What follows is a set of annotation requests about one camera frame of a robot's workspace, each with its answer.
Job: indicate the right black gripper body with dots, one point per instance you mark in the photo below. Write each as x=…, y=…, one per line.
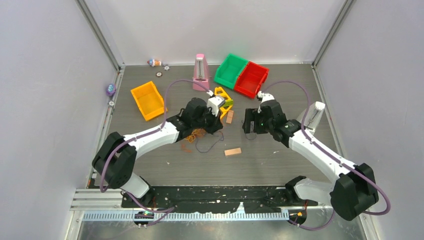
x=261, y=126

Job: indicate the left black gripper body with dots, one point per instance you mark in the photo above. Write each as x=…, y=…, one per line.
x=208, y=121

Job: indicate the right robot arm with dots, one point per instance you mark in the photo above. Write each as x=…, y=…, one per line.
x=351, y=189

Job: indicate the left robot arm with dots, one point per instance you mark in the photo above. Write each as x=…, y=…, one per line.
x=116, y=157

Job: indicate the flat yellow triangle block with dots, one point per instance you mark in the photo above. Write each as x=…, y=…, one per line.
x=224, y=110

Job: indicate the small wooden block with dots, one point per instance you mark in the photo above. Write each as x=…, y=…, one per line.
x=229, y=117

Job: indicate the upright yellow triangle block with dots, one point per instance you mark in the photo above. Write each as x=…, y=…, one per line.
x=228, y=100

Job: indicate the pink metronome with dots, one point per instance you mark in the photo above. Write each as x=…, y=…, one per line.
x=201, y=73

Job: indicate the white metronome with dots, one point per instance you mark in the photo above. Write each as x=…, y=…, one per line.
x=313, y=116

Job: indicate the red plastic bin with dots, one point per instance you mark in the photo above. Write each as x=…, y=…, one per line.
x=250, y=81

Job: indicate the yellow plastic bin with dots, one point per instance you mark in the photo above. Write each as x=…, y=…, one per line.
x=148, y=100

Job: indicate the wooden block near centre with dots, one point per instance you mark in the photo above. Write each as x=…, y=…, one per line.
x=233, y=151

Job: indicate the green plastic bin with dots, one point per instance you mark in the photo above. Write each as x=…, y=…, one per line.
x=228, y=72

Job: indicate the small clown figurine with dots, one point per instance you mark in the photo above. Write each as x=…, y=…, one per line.
x=154, y=63

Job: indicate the purple egg toy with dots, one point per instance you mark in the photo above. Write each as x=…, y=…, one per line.
x=111, y=90

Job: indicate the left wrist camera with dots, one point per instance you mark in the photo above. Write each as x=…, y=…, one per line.
x=214, y=103

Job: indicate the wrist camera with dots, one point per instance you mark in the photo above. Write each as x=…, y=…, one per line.
x=266, y=99
x=214, y=103

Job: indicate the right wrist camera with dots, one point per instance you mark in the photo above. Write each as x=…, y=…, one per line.
x=266, y=99

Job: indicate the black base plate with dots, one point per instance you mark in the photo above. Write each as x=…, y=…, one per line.
x=217, y=199

